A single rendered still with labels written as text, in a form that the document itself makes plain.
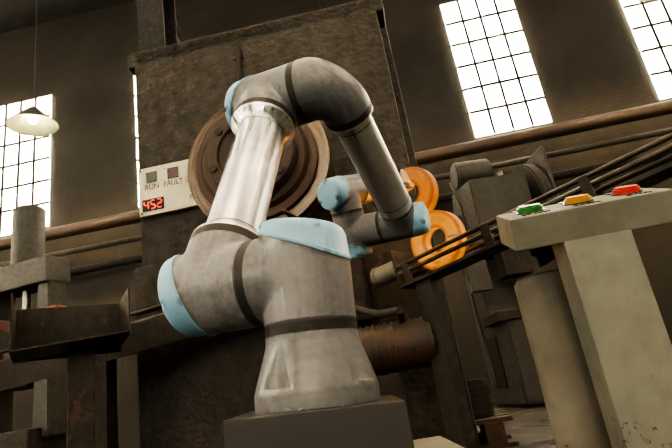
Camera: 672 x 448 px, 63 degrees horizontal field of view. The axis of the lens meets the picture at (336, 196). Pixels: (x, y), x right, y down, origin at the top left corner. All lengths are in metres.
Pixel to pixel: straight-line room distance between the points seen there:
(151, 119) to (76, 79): 8.67
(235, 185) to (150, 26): 4.94
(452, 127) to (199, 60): 6.57
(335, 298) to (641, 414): 0.45
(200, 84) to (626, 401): 1.75
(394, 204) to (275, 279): 0.54
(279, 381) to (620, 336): 0.48
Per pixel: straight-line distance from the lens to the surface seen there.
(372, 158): 1.08
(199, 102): 2.14
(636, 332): 0.89
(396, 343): 1.42
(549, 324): 1.01
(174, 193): 2.00
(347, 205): 1.26
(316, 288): 0.66
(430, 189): 1.48
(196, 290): 0.74
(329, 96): 0.99
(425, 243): 1.46
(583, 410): 1.01
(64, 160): 10.20
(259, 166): 0.89
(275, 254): 0.68
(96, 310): 1.71
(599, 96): 9.04
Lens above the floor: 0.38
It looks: 20 degrees up
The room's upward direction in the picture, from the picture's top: 9 degrees counter-clockwise
